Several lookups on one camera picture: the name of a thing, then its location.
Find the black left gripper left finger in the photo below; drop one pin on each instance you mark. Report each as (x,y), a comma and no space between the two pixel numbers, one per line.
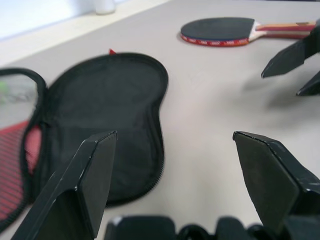
(75,195)

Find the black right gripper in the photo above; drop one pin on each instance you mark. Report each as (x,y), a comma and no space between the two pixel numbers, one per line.
(315,42)

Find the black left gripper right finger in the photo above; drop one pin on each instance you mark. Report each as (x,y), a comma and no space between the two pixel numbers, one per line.
(270,180)

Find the black rubber table tennis paddle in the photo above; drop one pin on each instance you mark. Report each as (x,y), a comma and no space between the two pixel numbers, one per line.
(215,28)

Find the black and red paddle case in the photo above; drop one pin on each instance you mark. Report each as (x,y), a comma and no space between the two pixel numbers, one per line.
(105,100)

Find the white bottle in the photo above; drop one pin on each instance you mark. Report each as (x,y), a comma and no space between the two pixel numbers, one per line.
(105,6)

